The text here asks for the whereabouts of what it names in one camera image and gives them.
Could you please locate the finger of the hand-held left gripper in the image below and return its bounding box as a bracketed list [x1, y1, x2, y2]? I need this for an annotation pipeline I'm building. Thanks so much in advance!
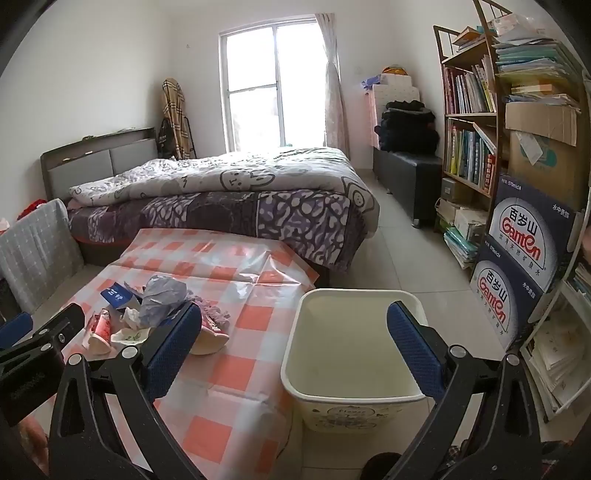
[17, 302, 86, 360]
[0, 311, 34, 350]

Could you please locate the row of upright books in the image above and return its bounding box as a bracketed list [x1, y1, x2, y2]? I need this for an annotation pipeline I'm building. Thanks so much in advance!
[445, 122, 498, 189]
[442, 55, 497, 115]

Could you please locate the grey plastic bag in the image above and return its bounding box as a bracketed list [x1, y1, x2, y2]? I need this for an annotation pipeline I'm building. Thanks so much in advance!
[137, 275, 195, 328]

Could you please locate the plaid coat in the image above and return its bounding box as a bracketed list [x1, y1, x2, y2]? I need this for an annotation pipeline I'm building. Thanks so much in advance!
[161, 78, 197, 160]

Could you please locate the stack of papers and folders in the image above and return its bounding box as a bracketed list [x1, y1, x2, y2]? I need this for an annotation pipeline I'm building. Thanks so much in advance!
[490, 14, 583, 110]

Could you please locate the white padded stack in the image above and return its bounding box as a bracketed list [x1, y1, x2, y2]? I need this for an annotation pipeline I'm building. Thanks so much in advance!
[372, 71, 421, 149]

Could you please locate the floral curtain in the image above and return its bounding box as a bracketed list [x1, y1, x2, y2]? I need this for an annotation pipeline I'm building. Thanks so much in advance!
[315, 13, 352, 160]

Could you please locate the white cartoon print quilt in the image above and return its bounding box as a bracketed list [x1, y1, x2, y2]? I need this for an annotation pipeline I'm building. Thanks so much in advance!
[69, 148, 380, 219]

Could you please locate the white floral wrapper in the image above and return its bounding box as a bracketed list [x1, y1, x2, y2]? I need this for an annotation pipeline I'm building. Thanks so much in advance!
[111, 327, 155, 348]

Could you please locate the pink fuzzy sock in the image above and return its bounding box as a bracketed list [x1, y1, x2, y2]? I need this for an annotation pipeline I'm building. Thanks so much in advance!
[191, 295, 230, 334]

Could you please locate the black hanging bag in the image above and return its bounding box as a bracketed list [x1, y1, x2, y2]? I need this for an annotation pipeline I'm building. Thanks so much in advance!
[157, 117, 174, 156]

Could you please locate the white plastic bin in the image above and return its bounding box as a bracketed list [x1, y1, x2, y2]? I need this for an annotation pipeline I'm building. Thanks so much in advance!
[281, 288, 430, 435]

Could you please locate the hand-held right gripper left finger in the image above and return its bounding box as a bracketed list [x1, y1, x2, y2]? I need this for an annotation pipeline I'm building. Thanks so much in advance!
[48, 300, 204, 480]

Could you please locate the grey bed headboard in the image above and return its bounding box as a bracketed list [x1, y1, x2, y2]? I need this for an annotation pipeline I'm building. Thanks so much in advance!
[40, 128, 160, 200]

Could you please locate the purple patterned bedspread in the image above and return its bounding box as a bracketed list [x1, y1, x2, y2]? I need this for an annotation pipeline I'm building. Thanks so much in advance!
[67, 189, 380, 274]

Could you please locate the red and white packet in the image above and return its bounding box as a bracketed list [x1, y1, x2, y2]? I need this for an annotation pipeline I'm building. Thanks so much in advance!
[83, 308, 114, 355]

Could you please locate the blue water carton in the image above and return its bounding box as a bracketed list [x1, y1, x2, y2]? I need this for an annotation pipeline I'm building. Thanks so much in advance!
[468, 235, 562, 352]
[485, 173, 579, 292]

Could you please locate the black storage bench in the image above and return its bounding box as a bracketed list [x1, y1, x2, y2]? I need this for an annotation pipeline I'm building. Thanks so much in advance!
[373, 148, 443, 228]

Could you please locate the pile of books and boxes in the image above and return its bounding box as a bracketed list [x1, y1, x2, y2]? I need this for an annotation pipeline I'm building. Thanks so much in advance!
[436, 178, 490, 271]

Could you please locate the grey checked chair cover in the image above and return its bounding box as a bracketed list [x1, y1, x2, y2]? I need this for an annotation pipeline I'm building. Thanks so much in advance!
[0, 198, 85, 315]

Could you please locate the pink checked tablecloth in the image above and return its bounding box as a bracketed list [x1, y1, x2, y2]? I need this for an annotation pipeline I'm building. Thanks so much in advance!
[18, 227, 321, 480]

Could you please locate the red cloth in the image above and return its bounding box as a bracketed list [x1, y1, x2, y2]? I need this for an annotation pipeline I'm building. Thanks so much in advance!
[17, 199, 49, 220]

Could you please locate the window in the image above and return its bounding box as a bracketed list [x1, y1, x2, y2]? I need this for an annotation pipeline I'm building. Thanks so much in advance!
[219, 18, 325, 154]

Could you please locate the brown cardboard box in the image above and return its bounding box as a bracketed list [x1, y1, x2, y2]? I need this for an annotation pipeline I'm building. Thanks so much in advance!
[504, 99, 590, 209]

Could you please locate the pile of black clothes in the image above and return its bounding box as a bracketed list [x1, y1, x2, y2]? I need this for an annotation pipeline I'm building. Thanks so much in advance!
[375, 100, 439, 155]

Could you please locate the wooden bookshelf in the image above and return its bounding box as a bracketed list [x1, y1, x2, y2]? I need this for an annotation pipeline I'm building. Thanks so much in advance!
[433, 0, 513, 200]

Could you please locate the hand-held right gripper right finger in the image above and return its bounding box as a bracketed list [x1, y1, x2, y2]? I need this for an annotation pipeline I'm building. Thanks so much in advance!
[387, 300, 546, 480]

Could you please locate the white wire rack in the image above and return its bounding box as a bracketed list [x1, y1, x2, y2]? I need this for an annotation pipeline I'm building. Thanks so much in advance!
[519, 185, 591, 424]

